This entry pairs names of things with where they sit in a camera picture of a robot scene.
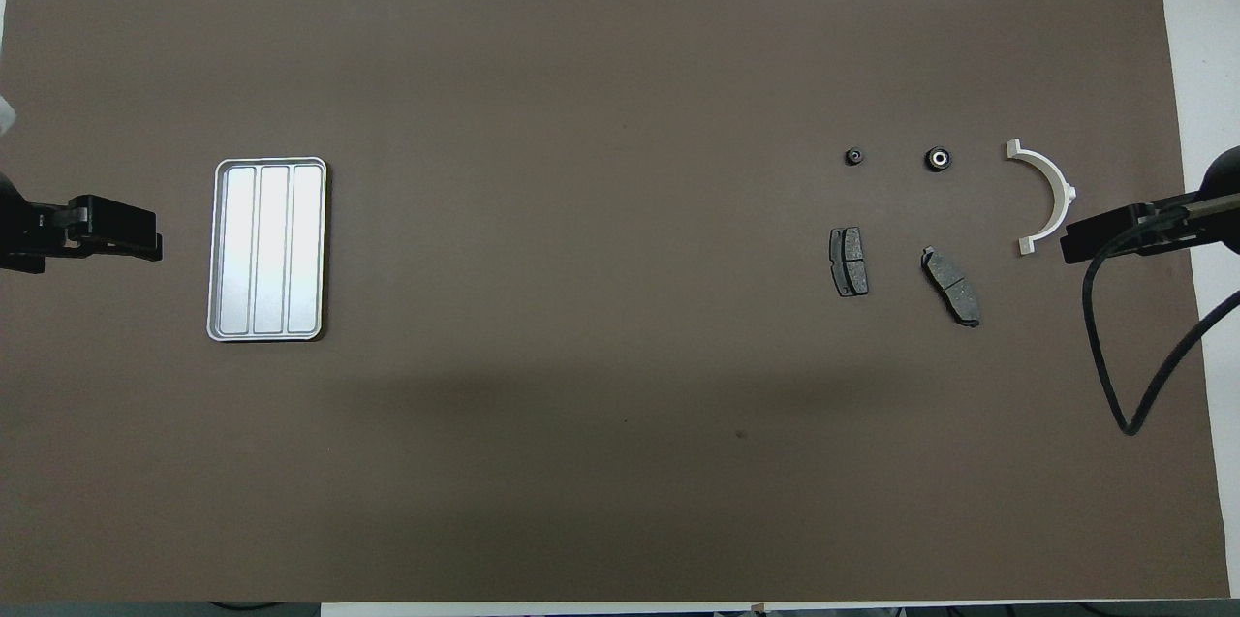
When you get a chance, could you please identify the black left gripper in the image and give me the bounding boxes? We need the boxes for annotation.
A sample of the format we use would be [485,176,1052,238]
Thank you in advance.
[0,171,164,274]

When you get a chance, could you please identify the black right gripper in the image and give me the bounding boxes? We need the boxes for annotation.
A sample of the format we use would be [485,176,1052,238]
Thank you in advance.
[1061,144,1240,265]

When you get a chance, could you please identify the silver metal tray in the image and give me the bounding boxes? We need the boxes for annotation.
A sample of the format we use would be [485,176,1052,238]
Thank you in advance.
[206,157,328,343]

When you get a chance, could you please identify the curved dark brake pad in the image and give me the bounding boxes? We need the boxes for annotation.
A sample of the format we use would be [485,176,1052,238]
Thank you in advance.
[920,246,981,328]

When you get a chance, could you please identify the rectangular dark brake pad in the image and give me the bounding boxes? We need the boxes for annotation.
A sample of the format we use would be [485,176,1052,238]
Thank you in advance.
[829,227,870,298]

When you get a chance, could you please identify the brown table mat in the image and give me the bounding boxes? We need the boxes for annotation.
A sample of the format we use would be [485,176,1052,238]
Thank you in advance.
[0,0,1231,604]

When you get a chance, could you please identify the white half-ring bracket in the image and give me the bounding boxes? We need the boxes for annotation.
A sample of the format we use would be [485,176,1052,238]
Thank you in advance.
[1005,139,1078,257]

